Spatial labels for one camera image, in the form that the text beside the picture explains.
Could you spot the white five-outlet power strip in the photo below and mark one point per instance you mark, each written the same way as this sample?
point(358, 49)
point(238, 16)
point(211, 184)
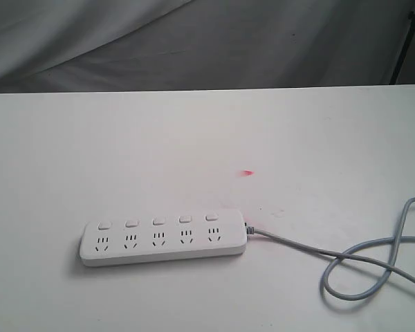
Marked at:
point(150, 237)

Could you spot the grey backdrop cloth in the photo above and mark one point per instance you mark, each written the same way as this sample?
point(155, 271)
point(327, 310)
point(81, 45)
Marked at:
point(87, 46)

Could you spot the black tripod stand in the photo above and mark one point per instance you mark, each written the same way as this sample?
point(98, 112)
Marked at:
point(405, 47)

